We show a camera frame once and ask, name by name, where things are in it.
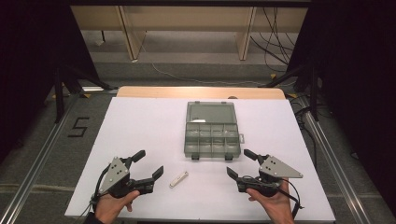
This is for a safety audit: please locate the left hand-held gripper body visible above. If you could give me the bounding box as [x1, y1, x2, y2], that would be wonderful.
[99, 156, 156, 200]

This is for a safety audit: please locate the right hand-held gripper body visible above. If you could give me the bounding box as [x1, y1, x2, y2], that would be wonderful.
[236, 155, 304, 198]

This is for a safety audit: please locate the person's left hand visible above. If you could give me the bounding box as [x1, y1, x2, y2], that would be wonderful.
[94, 189, 141, 224]

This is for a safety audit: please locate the person's right hand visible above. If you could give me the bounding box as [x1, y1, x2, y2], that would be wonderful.
[246, 177, 295, 224]

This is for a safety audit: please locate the small white plastic bar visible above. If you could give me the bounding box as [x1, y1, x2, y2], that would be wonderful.
[168, 170, 190, 189]

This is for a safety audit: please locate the white table sheet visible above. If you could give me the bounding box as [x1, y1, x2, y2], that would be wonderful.
[64, 96, 336, 222]

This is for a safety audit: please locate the clear grey compartment box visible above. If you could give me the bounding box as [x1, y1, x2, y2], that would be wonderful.
[183, 100, 246, 161]

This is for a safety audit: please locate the wooden table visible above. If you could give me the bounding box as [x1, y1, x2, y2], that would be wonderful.
[116, 86, 287, 101]

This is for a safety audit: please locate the black metal stand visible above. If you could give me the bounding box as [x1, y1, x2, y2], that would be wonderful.
[264, 63, 321, 122]
[52, 64, 120, 124]

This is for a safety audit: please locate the black curtain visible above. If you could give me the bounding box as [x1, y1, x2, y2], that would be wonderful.
[286, 0, 396, 216]
[0, 0, 101, 162]

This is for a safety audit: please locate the beige wooden desk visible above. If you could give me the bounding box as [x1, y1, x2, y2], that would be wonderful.
[70, 5, 309, 62]

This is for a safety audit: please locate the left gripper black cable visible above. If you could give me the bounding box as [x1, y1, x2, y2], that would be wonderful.
[73, 162, 113, 224]

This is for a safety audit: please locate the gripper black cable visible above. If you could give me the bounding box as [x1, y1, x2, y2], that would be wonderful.
[73, 162, 113, 224]
[278, 177, 305, 220]

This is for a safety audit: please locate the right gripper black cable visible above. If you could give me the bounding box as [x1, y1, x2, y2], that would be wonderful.
[278, 177, 305, 220]

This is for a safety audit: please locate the aluminium floor rail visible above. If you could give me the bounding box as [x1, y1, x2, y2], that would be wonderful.
[300, 99, 373, 224]
[0, 92, 82, 224]

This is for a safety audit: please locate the thin white floor cable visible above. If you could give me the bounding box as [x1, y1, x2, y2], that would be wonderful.
[134, 36, 297, 88]

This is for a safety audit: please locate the tangle of black cables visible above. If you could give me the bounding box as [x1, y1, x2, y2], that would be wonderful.
[250, 7, 297, 74]

